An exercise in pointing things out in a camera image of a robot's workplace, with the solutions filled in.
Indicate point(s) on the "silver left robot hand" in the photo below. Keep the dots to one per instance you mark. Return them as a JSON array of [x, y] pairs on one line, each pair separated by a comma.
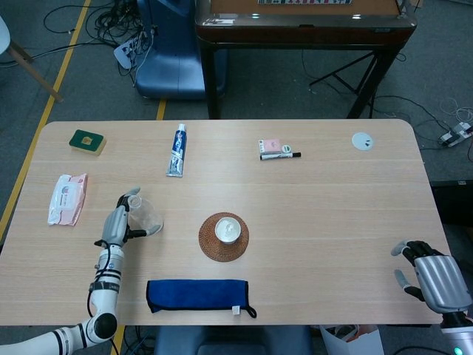
[[116, 225]]

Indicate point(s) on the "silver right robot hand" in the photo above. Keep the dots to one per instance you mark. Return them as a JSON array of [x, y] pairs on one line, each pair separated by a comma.
[[439, 284]]

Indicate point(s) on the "clear plastic bottle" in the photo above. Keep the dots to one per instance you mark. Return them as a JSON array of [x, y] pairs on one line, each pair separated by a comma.
[[146, 216]]

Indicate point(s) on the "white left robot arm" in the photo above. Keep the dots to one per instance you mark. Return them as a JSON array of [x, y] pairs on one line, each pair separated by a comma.
[[105, 292]]

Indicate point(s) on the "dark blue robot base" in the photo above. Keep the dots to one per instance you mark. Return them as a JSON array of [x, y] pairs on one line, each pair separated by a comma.
[[221, 344]]

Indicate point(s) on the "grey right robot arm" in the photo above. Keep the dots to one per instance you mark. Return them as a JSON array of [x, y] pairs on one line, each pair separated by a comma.
[[458, 333]]

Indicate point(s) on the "white paper cup green print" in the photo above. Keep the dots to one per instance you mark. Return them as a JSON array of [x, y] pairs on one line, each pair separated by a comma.
[[227, 231]]

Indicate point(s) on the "pink white wet wipes pack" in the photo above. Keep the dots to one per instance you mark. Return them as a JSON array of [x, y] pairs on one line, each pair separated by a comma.
[[66, 199]]

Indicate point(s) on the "black case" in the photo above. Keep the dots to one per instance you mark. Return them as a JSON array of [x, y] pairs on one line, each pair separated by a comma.
[[454, 203]]

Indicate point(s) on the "blue white toothpaste tube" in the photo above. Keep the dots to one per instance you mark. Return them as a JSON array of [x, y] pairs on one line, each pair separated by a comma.
[[177, 155]]

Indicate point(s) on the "round woven rattan coaster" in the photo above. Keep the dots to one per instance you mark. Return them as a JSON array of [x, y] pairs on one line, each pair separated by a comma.
[[207, 247]]

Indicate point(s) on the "white paper bag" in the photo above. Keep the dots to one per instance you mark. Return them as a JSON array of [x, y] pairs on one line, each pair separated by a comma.
[[366, 342]]

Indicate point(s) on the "blue microfiber cloth black trim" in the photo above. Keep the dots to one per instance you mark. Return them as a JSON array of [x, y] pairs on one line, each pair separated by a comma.
[[196, 296]]

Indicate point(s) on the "grey floor power strip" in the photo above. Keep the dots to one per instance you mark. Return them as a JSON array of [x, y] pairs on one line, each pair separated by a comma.
[[452, 136]]

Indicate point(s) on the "grey round table grommet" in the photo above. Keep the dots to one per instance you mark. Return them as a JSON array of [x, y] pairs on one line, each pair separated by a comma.
[[360, 140]]

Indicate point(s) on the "blue machine base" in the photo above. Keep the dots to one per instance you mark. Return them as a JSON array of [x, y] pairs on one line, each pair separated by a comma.
[[166, 66]]

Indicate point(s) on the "white power strip with plugs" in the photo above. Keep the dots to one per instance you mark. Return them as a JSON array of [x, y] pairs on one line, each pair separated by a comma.
[[123, 53]]

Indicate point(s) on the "small pink white box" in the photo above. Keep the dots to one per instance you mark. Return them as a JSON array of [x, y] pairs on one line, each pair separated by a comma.
[[269, 144]]

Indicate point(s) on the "black white marker pen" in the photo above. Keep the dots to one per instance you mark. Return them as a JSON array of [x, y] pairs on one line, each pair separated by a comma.
[[277, 157]]

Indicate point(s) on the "round green white tin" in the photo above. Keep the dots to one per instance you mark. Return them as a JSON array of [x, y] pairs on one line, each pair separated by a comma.
[[286, 148]]

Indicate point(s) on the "white chair wooden legs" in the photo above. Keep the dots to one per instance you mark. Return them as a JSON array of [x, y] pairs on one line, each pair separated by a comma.
[[3, 37]]

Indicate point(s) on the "black tripod stand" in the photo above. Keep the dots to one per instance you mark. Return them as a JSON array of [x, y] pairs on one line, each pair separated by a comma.
[[334, 73]]

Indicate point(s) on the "dark wood mahjong table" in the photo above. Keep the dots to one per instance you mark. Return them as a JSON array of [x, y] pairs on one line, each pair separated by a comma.
[[295, 33]]

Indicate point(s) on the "row of mahjong tiles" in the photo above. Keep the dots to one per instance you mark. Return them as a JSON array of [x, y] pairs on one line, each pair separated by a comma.
[[303, 2]]

